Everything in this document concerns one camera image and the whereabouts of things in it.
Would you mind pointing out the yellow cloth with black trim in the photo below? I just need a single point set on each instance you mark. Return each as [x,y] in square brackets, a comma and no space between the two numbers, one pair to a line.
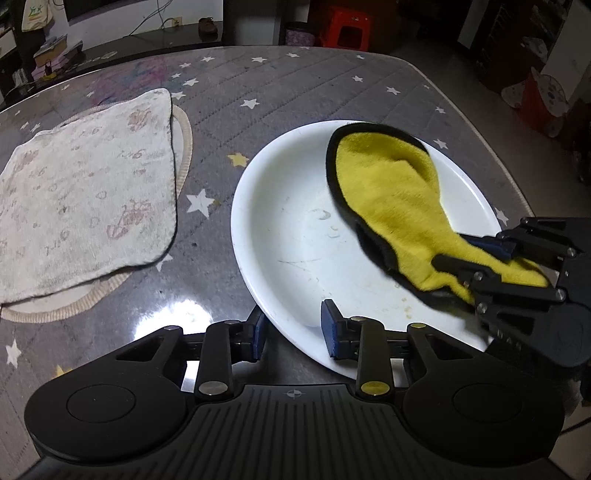
[392,194]

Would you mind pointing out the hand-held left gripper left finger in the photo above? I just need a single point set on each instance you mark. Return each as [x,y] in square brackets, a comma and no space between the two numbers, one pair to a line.
[256,339]

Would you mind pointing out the purple patterned bin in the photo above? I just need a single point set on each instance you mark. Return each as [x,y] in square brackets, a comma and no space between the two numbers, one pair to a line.
[301,36]

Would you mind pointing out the stack of books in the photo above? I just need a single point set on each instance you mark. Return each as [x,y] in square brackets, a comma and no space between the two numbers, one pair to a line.
[57,57]

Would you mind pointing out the grey star-printed tablecloth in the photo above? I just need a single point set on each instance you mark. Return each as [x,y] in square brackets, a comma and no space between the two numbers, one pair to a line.
[300,83]

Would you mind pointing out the dark television stand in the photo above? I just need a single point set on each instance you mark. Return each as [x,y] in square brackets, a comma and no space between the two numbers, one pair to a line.
[161,41]

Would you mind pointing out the red plastic stool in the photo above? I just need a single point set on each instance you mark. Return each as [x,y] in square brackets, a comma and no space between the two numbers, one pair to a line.
[348,30]

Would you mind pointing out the round beige-rimmed mat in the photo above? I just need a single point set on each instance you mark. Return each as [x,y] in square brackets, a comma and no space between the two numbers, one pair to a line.
[184,143]

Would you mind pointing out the white round plate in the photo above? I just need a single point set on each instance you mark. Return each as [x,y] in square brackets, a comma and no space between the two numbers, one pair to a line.
[286,240]

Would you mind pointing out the black television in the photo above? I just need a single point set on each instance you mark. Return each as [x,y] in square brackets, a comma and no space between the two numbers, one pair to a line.
[138,5]

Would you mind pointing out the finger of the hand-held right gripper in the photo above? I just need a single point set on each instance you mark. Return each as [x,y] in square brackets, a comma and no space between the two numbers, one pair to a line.
[531,237]
[498,295]

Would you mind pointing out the dark shelf unit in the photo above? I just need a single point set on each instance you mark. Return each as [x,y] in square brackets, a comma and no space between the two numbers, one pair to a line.
[11,50]

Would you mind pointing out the white printed towel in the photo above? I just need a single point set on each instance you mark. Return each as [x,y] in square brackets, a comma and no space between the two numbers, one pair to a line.
[83,194]

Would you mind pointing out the cream tote bag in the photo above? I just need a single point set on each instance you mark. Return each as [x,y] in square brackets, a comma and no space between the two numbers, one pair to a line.
[37,16]

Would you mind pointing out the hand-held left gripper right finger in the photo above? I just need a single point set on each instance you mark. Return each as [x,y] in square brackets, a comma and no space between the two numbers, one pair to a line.
[328,327]

